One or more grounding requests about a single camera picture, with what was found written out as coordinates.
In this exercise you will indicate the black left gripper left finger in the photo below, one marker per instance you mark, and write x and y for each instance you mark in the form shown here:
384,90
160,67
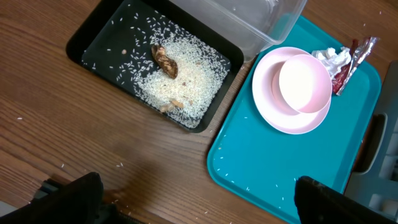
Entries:
77,202

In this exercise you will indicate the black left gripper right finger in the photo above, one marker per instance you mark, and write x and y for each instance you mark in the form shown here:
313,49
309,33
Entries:
319,204

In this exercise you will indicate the pink plate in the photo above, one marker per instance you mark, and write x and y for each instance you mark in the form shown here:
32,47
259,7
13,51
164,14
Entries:
269,101

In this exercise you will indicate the pink bowl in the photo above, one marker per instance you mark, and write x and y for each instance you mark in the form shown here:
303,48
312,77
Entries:
305,84

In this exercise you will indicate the white tissue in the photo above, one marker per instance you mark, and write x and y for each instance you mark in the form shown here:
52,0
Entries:
332,61

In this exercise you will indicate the rice and food waste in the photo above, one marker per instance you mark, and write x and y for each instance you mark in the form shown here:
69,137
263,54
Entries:
160,63

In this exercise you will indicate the red foil snack wrapper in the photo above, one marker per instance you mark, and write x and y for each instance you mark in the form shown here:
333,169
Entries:
358,51

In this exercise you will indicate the grey dishwasher rack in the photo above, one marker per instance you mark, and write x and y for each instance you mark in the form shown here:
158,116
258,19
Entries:
376,186

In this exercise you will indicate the teal serving tray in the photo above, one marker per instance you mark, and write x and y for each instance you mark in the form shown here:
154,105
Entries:
260,164

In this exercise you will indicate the black plastic tray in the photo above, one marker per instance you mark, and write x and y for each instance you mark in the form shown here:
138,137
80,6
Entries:
107,10

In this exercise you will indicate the clear plastic container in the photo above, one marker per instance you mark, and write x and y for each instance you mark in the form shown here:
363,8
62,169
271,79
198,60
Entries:
251,25

